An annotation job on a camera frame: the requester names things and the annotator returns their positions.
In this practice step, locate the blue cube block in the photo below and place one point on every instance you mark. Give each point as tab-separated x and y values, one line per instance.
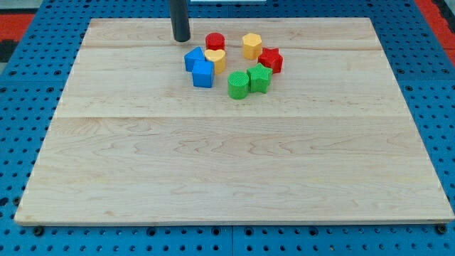
203	73

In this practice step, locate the yellow heart block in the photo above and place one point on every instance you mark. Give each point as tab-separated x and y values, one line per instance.
218	57

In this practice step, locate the green cylinder block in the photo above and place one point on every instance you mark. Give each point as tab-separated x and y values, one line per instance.
238	85

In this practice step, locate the green star block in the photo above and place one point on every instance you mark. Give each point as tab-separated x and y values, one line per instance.
260	78

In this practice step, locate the blue triangle block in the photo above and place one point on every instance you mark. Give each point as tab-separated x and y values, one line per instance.
192	56

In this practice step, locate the red star block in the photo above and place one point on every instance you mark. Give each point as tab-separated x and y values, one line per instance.
271	58

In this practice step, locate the red cylinder block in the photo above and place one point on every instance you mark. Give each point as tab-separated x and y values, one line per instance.
215	41

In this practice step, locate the yellow hexagon block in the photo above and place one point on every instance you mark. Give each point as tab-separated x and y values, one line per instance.
251	46

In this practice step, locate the light wooden board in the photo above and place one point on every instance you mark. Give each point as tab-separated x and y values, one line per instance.
133	143

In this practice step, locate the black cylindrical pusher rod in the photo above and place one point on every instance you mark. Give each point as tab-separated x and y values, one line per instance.
178	10

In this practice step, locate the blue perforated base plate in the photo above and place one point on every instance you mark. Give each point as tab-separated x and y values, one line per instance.
33	81

